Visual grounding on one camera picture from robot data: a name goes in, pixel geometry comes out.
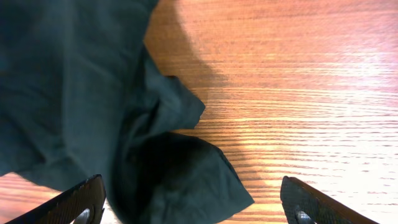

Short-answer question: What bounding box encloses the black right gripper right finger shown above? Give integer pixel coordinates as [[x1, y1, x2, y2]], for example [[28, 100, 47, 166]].
[[280, 176, 377, 224]]

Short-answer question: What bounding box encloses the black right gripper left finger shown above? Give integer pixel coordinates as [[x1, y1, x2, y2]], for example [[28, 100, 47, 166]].
[[6, 174, 106, 224]]

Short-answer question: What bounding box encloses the black t-shirt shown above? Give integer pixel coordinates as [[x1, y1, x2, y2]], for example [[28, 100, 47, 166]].
[[1, 0, 253, 223]]

